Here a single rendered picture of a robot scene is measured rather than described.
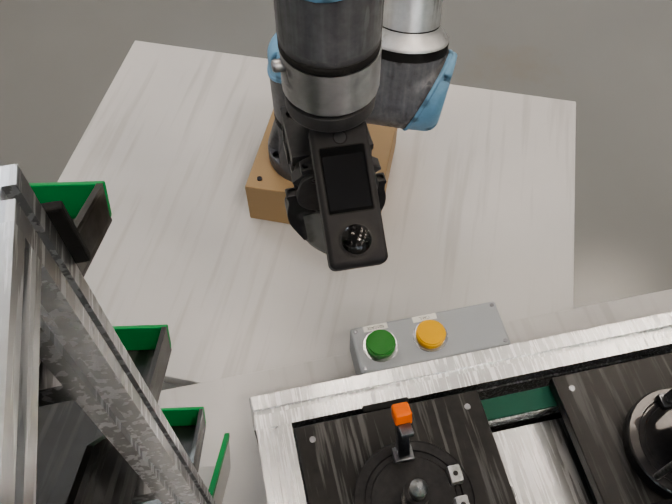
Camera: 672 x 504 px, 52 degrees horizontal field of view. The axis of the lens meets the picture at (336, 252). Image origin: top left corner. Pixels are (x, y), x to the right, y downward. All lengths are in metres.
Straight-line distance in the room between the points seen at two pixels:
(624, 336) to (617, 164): 1.59
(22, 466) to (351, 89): 0.38
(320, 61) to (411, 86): 0.49
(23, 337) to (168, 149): 1.13
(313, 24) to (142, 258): 0.77
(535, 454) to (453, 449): 0.13
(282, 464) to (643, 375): 0.48
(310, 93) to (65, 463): 0.29
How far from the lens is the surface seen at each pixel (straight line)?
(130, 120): 1.38
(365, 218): 0.53
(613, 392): 0.97
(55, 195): 0.39
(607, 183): 2.51
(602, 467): 0.93
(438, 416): 0.90
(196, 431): 0.63
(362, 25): 0.47
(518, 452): 0.96
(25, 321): 0.20
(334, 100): 0.51
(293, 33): 0.48
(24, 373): 0.19
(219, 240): 1.16
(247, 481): 0.99
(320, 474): 0.87
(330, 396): 0.92
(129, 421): 0.32
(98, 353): 0.26
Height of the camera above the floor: 1.80
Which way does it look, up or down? 56 degrees down
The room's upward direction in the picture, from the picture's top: straight up
